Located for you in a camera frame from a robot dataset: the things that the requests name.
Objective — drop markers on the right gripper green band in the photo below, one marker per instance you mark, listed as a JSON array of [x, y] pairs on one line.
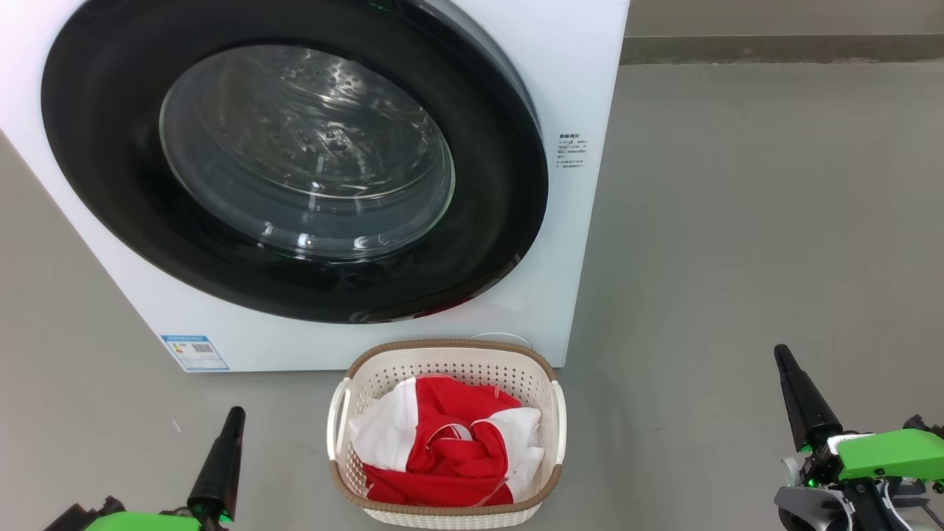
[[885, 453]]

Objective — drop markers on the red and white garment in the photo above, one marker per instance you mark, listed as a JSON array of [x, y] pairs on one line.
[[457, 464]]

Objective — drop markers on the blue energy label sticker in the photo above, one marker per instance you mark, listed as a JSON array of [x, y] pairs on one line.
[[195, 352]]

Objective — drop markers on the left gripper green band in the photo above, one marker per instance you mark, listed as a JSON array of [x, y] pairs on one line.
[[140, 522]]

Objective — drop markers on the round white filter cover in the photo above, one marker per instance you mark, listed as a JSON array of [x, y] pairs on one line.
[[501, 339]]

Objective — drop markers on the cream basket with brown rim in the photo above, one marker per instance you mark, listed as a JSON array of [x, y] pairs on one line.
[[450, 365]]

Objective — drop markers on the white front-load washing machine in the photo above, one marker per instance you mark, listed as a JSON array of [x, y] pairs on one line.
[[575, 258]]

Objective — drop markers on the dark round washer door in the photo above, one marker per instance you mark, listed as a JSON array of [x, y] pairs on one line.
[[110, 184]]

